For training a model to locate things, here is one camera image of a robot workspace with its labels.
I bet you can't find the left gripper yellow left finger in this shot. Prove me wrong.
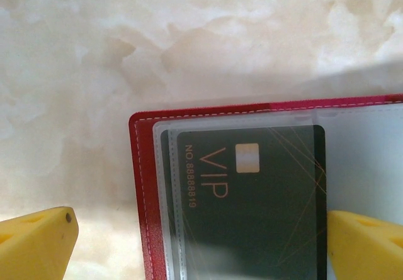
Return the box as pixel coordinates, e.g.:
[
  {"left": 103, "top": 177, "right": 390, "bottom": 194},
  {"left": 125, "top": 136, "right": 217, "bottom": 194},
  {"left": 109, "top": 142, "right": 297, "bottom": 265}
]
[{"left": 0, "top": 206, "right": 79, "bottom": 280}]

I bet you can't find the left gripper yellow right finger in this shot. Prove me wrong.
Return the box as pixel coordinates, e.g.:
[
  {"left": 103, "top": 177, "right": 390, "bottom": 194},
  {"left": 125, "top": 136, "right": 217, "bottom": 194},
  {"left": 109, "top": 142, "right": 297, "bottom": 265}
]
[{"left": 326, "top": 210, "right": 403, "bottom": 280}]

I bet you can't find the black VIP card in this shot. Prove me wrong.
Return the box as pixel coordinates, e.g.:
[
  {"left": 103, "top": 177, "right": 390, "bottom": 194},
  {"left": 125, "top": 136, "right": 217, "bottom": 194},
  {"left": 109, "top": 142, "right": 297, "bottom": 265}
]
[
  {"left": 175, "top": 125, "right": 326, "bottom": 280},
  {"left": 159, "top": 130, "right": 179, "bottom": 280}
]

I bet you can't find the red leather card holder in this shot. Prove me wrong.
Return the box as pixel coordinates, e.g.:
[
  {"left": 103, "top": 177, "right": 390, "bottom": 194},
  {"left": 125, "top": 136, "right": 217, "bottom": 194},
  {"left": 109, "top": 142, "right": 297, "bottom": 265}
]
[{"left": 128, "top": 93, "right": 403, "bottom": 280}]

